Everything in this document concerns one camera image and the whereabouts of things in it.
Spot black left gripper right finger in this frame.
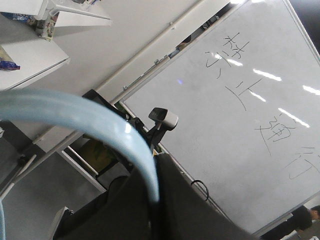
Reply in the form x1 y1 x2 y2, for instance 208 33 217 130
155 153 250 240

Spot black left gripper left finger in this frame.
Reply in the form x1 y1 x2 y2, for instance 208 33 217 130
53 169 157 240

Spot light blue plastic basket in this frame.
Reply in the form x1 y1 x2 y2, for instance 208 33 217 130
0 88 160 240

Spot white mobile whiteboard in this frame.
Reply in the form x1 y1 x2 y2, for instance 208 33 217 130
120 0 320 235

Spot white metal shelving unit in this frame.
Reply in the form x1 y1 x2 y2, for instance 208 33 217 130
0 0 112 90

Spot blue snack bag flat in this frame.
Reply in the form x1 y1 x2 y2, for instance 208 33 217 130
0 46 21 71

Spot beige snack pouch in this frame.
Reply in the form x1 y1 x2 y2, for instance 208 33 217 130
35 12 59 42

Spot blue cookie pack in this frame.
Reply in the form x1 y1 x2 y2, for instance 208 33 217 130
1 12 37 25

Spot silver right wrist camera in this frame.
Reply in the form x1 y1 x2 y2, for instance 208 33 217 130
148 107 179 131

